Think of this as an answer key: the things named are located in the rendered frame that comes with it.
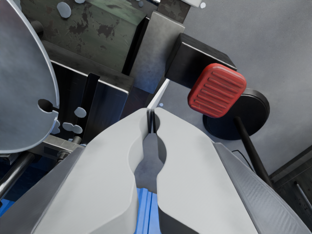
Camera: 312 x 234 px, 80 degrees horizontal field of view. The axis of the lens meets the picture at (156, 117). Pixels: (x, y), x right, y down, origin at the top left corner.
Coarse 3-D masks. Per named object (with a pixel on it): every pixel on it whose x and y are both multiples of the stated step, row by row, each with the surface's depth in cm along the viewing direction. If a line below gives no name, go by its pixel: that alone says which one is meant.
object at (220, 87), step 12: (204, 72) 23; (216, 72) 23; (228, 72) 23; (204, 84) 24; (216, 84) 24; (228, 84) 24; (240, 84) 24; (192, 96) 25; (204, 96) 25; (216, 96) 25; (228, 96) 25; (192, 108) 26; (204, 108) 26; (216, 108) 26; (228, 108) 26
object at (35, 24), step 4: (28, 20) 30; (32, 20) 31; (36, 20) 31; (32, 24) 30; (36, 24) 31; (40, 24) 31; (36, 28) 30; (40, 28) 31; (36, 32) 30; (40, 32) 32; (40, 36) 32
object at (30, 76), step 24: (0, 0) 18; (0, 24) 20; (24, 24) 19; (0, 48) 21; (24, 48) 21; (0, 72) 23; (24, 72) 23; (48, 72) 22; (0, 96) 25; (24, 96) 25; (48, 96) 24; (0, 120) 27; (24, 120) 27; (48, 120) 27; (0, 144) 30; (24, 144) 30
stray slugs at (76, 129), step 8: (16, 0) 30; (80, 0) 30; (64, 8) 30; (64, 16) 31; (80, 112) 35; (56, 128) 38; (64, 128) 37; (72, 128) 37; (80, 128) 37; (80, 144) 40
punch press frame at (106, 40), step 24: (24, 0) 30; (48, 0) 30; (72, 0) 30; (96, 0) 33; (120, 0) 43; (48, 24) 32; (72, 24) 32; (96, 24) 32; (120, 24) 31; (72, 48) 34; (96, 48) 34; (120, 48) 34; (0, 168) 57; (24, 192) 64
